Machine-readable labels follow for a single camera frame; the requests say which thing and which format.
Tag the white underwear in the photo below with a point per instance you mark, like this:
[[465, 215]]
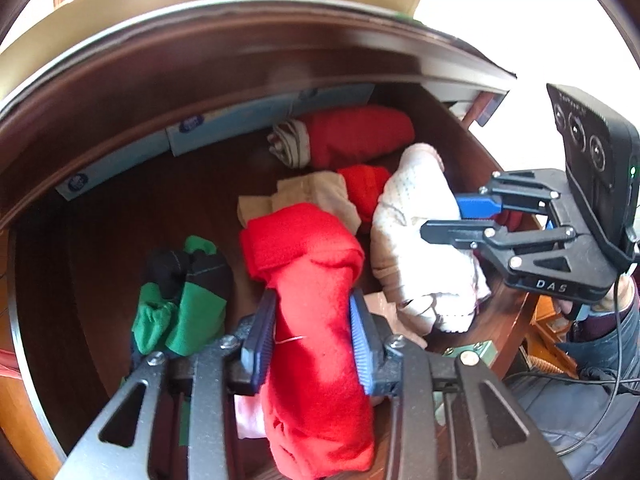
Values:
[[415, 200]]

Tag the beige underwear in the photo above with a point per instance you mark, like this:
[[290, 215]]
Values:
[[310, 195]]

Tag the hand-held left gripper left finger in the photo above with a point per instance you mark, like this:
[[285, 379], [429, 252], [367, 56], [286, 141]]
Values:
[[260, 345]]

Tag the person's right hand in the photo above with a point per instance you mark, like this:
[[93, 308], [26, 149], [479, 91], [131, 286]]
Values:
[[628, 292]]

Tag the small red underwear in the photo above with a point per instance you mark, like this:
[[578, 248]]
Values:
[[365, 185]]

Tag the pale blue cardboard box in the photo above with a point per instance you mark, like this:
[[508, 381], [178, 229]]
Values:
[[230, 122], [335, 97], [110, 170]]

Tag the shallow cardboard tray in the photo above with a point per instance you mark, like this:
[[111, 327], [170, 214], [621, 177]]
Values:
[[150, 15]]

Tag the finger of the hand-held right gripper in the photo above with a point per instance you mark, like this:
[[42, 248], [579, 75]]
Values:
[[450, 233], [477, 205]]

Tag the wooden chair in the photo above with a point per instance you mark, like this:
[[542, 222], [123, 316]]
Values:
[[472, 112]]

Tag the long red underwear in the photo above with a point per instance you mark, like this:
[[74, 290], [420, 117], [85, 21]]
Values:
[[310, 280]]

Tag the peach cloth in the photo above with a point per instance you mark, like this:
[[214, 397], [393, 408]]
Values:
[[387, 312]]

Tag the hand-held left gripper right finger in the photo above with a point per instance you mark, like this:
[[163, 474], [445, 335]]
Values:
[[361, 345]]

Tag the green and black underwear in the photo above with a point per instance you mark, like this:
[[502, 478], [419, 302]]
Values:
[[195, 300]]

